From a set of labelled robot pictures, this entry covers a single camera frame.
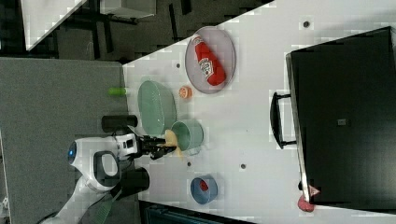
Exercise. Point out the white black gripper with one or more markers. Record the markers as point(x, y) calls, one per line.
point(132, 146)

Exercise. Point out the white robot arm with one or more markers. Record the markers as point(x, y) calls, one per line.
point(98, 160)

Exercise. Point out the green mug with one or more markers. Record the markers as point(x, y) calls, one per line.
point(190, 135)

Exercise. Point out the green perforated colander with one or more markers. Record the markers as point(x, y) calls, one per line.
point(157, 107)

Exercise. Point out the black round table clamp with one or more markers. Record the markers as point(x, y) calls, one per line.
point(134, 181)

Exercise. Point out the orange slice toy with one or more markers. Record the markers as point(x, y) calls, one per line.
point(185, 92)

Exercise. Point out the red strawberry toy in bowl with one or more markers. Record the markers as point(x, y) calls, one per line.
point(203, 185)

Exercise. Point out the green cylinder bottle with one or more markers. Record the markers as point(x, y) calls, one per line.
point(117, 91)

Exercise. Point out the blue bowl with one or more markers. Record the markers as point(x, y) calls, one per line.
point(204, 197)

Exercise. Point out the red plush ketchup bottle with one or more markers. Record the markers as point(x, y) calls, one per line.
point(208, 62)

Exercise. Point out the grey round plate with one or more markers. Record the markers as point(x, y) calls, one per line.
point(222, 46)

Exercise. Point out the red plush strawberry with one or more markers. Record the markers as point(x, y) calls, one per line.
point(304, 205)

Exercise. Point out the black cylinder table post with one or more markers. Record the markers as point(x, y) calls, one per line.
point(112, 123)

